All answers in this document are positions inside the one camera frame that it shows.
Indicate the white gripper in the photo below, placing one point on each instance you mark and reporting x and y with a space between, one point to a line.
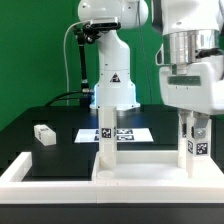
198 87

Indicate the white desk tabletop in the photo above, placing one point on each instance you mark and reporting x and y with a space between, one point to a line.
157 168

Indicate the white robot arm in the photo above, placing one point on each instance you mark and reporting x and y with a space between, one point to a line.
187 28

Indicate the marker tag sheet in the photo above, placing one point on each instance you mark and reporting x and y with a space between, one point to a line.
123 135

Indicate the black camera on mount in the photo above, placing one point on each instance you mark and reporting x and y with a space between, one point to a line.
95 28

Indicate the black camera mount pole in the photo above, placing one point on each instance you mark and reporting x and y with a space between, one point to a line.
87 93

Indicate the white U-shaped fence frame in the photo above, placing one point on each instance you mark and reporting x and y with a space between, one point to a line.
15 190

